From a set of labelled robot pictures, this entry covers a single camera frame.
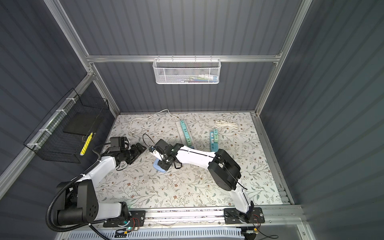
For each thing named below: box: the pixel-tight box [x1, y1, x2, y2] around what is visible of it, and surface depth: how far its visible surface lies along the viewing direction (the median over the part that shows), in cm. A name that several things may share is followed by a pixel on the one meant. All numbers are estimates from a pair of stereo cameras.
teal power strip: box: [209, 131, 219, 152], surface depth 101 cm
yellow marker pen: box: [79, 132, 93, 156], surface depth 70 cm
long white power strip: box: [175, 120, 195, 148], surface depth 105 cm
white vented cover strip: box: [55, 228, 245, 240], surface depth 72 cm
